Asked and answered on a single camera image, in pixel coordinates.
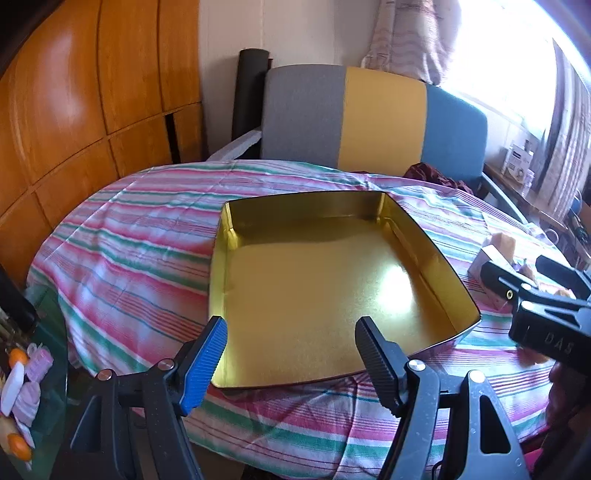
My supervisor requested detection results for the person's right hand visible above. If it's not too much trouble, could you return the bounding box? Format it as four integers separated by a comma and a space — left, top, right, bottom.
549, 361, 583, 407

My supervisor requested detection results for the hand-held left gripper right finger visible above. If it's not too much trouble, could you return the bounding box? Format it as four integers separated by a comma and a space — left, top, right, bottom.
355, 316, 532, 480

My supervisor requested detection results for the wooden desk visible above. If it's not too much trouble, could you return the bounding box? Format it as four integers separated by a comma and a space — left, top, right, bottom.
482, 161, 571, 236

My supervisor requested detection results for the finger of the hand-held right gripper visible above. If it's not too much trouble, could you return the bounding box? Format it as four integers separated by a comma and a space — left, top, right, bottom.
536, 255, 591, 298
480, 261, 546, 308

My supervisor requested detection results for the white oval object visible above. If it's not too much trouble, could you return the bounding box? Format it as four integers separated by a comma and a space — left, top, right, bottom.
0, 362, 27, 416

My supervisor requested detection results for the striped tablecloth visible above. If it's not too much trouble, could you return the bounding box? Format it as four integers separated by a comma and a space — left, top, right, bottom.
27, 159, 578, 467

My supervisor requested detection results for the white carton box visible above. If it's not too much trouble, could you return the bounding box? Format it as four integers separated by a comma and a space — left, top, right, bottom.
501, 143, 536, 181

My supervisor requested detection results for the striped window curtain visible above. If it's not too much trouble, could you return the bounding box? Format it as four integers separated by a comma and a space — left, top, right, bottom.
536, 39, 591, 227

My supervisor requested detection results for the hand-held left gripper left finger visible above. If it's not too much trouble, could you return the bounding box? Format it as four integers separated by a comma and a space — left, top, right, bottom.
69, 315, 229, 480

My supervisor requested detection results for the pink striped packet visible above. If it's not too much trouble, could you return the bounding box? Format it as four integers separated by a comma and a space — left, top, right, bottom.
25, 348, 55, 384
13, 383, 41, 428

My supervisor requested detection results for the grey yellow blue chair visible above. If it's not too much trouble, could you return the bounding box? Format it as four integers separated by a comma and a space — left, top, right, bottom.
205, 65, 532, 222

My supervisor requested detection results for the wooden wardrobe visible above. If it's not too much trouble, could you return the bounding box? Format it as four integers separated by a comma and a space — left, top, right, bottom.
0, 0, 206, 287

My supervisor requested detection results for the black rolled mat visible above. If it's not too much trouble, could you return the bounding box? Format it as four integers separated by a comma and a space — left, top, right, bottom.
231, 48, 271, 141

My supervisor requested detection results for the dark red cloth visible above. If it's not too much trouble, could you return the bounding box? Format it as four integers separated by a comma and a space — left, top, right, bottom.
404, 162, 474, 195

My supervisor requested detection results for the black object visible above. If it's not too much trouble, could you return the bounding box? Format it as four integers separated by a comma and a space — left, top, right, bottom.
0, 265, 40, 333

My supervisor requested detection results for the patterned pink curtain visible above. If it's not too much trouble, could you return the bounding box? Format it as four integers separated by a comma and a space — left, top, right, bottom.
360, 0, 462, 86

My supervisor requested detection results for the person's pink clothing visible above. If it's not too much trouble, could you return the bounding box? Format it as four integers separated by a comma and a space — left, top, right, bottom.
522, 448, 555, 480

